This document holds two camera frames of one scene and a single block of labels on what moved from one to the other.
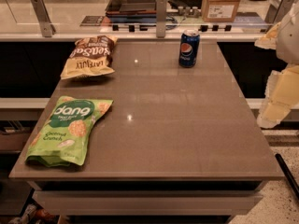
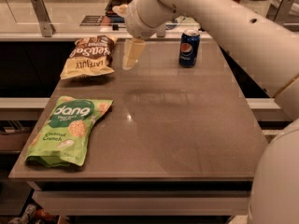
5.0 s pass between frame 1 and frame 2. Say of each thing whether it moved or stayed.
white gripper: moved
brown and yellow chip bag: stayed
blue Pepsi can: stayed
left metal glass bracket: stayed
